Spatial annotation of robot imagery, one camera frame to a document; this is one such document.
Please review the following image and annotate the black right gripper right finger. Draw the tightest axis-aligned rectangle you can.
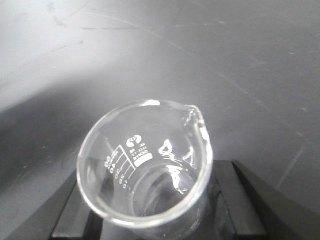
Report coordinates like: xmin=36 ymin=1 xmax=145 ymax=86
xmin=199 ymin=160 xmax=320 ymax=240

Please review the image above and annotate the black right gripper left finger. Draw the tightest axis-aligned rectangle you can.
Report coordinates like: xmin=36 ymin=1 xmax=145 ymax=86
xmin=7 ymin=172 xmax=103 ymax=240

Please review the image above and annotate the small clear glass beaker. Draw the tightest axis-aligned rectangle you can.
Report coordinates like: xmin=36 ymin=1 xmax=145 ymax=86
xmin=76 ymin=99 xmax=213 ymax=240

